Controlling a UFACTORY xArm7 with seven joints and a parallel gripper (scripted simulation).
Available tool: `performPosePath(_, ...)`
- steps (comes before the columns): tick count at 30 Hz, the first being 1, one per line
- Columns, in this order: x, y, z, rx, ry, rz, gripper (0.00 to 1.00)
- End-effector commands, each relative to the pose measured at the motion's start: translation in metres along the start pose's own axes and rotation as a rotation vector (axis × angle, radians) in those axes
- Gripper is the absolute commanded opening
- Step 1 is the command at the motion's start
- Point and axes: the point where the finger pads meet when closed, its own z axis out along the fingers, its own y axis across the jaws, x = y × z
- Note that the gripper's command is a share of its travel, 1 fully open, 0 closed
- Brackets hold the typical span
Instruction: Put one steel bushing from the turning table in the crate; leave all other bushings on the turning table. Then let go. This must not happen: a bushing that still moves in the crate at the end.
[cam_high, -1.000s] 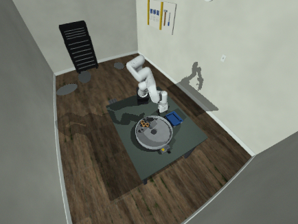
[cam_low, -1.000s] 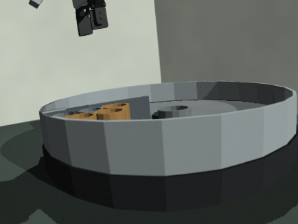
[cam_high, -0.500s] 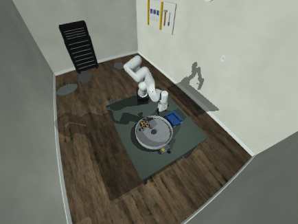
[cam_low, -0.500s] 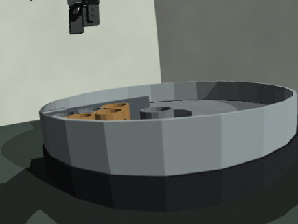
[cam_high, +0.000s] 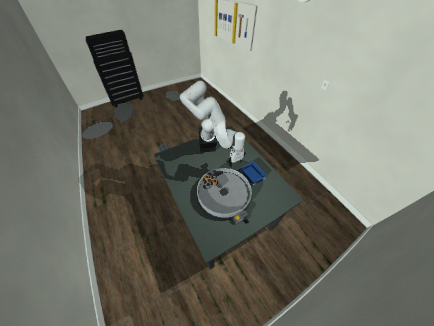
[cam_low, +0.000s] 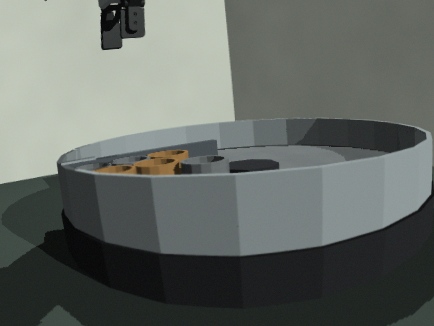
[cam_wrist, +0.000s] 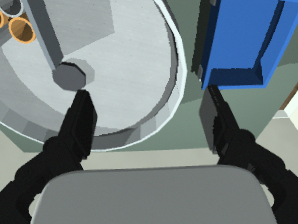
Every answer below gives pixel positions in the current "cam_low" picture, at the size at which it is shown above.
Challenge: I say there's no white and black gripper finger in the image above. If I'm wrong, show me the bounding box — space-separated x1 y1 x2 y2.
100 3 122 50
120 0 145 39

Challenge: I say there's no grey metal bushing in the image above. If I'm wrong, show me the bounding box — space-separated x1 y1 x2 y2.
109 156 151 166
73 162 112 171
180 155 230 175

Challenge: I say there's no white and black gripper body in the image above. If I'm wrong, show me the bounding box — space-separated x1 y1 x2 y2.
98 0 120 9

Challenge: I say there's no bronze bushing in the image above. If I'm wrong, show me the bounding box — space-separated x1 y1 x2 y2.
133 158 180 175
93 165 137 174
148 150 189 175

